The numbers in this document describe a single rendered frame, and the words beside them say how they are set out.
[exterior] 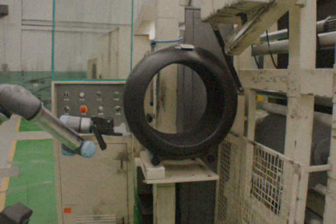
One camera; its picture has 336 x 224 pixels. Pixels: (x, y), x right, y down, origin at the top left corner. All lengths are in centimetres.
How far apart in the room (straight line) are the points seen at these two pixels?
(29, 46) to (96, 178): 851
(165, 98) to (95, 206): 96
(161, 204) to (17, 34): 897
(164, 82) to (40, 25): 889
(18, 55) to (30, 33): 82
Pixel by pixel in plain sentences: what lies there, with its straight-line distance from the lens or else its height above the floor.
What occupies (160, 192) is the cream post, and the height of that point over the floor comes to 58.
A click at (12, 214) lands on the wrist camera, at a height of 115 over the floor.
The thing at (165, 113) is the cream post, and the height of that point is 108.
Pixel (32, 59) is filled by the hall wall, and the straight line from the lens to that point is 1038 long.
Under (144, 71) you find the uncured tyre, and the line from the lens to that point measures 140.
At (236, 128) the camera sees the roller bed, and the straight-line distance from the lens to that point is 190.
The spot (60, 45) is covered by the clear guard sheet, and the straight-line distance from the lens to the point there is 213.
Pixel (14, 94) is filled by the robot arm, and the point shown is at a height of 124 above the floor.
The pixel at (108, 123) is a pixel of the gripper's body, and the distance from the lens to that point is 150.
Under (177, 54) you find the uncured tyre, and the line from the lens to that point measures 143.
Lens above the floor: 132
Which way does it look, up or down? 4 degrees down
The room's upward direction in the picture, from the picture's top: 1 degrees clockwise
